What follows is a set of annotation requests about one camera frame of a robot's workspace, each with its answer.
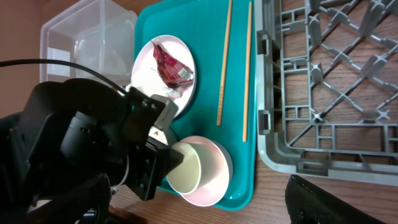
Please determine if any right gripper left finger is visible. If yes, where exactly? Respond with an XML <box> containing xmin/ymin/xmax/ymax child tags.
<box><xmin>27</xmin><ymin>174</ymin><xmax>111</xmax><ymax>224</ymax></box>

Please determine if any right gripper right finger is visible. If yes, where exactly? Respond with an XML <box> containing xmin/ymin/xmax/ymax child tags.
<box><xmin>285</xmin><ymin>175</ymin><xmax>382</xmax><ymax>224</ymax></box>

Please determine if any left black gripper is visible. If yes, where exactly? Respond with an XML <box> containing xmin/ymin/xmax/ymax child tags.
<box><xmin>123</xmin><ymin>87</ymin><xmax>183</xmax><ymax>201</ymax></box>

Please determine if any cream white cup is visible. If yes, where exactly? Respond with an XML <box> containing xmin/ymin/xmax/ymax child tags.
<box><xmin>166</xmin><ymin>142</ymin><xmax>201</xmax><ymax>195</ymax></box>

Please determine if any white napkin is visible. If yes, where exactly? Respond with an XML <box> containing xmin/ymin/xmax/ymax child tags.
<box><xmin>152</xmin><ymin>85</ymin><xmax>181</xmax><ymax>98</ymax></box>

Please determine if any red snack wrapper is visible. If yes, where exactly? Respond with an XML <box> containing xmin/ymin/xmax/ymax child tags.
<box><xmin>152</xmin><ymin>41</ymin><xmax>194</xmax><ymax>89</ymax></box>

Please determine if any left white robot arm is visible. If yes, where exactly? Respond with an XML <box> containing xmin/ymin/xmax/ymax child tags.
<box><xmin>1</xmin><ymin>78</ymin><xmax>183</xmax><ymax>223</ymax></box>

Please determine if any small pink bowl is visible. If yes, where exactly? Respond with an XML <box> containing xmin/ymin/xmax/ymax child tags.
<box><xmin>182</xmin><ymin>136</ymin><xmax>233</xmax><ymax>207</ymax></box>

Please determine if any large pink plate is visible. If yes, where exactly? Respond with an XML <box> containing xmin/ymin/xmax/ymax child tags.
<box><xmin>130</xmin><ymin>35</ymin><xmax>198</xmax><ymax>117</ymax></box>

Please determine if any right wooden chopstick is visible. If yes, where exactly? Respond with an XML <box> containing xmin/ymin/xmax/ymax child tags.
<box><xmin>243</xmin><ymin>1</ymin><xmax>252</xmax><ymax>142</ymax></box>

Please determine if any wooden chopstick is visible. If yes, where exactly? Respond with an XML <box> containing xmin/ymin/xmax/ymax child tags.
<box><xmin>243</xmin><ymin>1</ymin><xmax>252</xmax><ymax>142</ymax></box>
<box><xmin>216</xmin><ymin>0</ymin><xmax>233</xmax><ymax>126</ymax></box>

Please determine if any grey dish rack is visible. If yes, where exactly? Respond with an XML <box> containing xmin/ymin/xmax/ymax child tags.
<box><xmin>254</xmin><ymin>1</ymin><xmax>397</xmax><ymax>186</ymax></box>

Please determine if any clear plastic bin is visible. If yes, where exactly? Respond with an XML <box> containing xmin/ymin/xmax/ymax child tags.
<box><xmin>40</xmin><ymin>0</ymin><xmax>137</xmax><ymax>86</ymax></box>

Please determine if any teal plastic tray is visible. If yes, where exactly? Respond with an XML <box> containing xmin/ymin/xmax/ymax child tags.
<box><xmin>135</xmin><ymin>0</ymin><xmax>257</xmax><ymax>211</ymax></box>

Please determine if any left wooden chopstick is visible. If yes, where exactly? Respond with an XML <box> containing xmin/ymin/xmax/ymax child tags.
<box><xmin>216</xmin><ymin>0</ymin><xmax>233</xmax><ymax>126</ymax></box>

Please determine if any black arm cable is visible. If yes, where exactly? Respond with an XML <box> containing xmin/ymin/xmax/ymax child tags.
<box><xmin>0</xmin><ymin>58</ymin><xmax>127</xmax><ymax>96</ymax></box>

